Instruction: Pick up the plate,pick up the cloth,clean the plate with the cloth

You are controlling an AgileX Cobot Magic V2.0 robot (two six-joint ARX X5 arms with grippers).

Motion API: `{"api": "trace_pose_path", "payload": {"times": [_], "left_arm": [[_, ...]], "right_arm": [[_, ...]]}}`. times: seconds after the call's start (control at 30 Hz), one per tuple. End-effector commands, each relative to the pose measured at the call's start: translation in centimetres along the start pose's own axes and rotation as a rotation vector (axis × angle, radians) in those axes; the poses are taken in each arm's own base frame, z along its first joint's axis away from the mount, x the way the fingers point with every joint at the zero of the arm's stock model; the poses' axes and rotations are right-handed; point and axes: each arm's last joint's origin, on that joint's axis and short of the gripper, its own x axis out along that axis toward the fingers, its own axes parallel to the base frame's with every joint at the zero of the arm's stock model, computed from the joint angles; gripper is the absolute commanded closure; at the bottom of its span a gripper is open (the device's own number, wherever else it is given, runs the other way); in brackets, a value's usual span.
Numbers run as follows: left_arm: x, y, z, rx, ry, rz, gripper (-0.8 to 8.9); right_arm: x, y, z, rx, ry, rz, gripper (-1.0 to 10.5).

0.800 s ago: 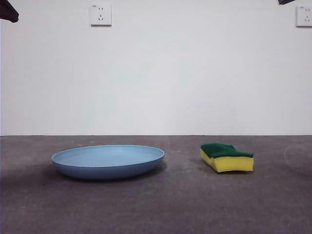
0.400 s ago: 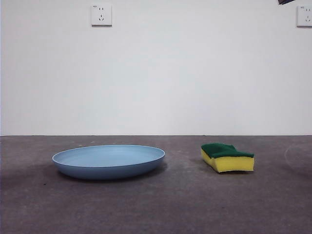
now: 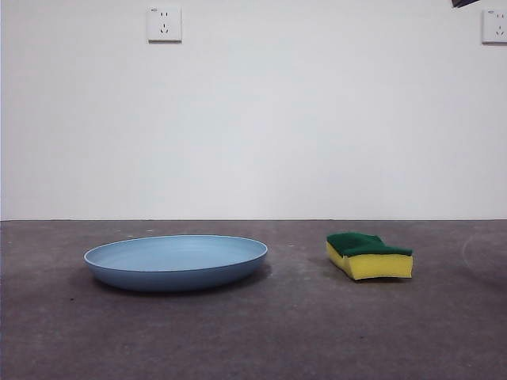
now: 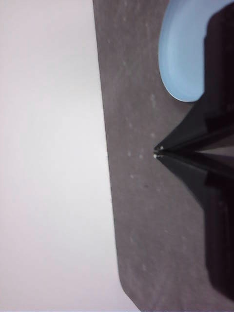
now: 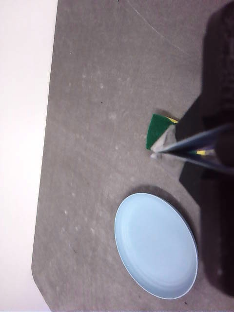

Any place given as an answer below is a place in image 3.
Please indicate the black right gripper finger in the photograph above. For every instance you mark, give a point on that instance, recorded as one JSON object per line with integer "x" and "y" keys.
{"x": 459, "y": 2}

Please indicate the yellow sponge with green scourer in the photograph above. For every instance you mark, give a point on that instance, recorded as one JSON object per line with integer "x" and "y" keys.
{"x": 376, "y": 265}

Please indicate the light blue round plate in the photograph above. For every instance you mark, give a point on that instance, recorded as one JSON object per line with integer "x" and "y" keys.
{"x": 178, "y": 257}

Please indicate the white wall power socket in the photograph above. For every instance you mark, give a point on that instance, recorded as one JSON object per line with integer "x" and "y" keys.
{"x": 165, "y": 23}
{"x": 495, "y": 25}

